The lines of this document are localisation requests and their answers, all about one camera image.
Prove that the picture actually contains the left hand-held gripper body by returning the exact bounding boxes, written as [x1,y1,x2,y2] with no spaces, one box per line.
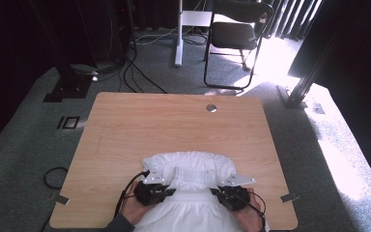
[133,166,169,207]

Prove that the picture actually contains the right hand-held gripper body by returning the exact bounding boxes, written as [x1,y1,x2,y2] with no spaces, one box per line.
[218,173,256,212]

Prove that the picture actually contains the white dress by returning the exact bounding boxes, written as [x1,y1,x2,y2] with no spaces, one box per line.
[134,150,244,232]

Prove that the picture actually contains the person's left hand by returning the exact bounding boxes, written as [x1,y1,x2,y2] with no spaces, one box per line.
[121,189,154,226]

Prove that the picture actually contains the person's right hand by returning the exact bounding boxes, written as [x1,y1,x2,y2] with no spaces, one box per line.
[233,192,265,232]

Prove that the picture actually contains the grey tape piece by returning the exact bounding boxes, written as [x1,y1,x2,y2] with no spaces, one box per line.
[55,194,71,206]
[279,192,300,203]

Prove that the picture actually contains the floor outlet box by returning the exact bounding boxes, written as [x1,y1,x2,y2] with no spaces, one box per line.
[56,115,81,131]

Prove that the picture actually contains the black stand base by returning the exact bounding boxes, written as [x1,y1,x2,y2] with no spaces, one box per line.
[43,75,93,103]

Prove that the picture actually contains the white desk leg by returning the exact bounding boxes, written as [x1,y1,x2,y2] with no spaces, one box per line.
[174,0,214,68]

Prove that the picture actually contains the black folding chair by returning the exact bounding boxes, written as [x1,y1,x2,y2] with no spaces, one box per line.
[203,0,274,91]

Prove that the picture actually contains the black curtain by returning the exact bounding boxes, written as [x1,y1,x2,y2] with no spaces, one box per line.
[288,0,371,197]

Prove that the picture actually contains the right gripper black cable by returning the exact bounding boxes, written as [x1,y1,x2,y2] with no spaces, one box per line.
[246,190,268,228]

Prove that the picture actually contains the coiled black floor cable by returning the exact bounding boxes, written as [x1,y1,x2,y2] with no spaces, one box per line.
[43,166,70,190]

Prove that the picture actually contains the black floor cables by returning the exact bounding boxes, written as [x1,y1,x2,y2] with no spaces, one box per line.
[118,56,168,95]

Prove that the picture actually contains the small metal floor bracket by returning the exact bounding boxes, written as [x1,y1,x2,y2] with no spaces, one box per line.
[310,102,327,115]

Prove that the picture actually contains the black metal frame post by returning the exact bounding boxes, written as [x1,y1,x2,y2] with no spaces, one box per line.
[275,18,339,109]

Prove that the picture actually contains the white floor cable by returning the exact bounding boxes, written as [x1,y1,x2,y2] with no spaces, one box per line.
[134,27,179,45]

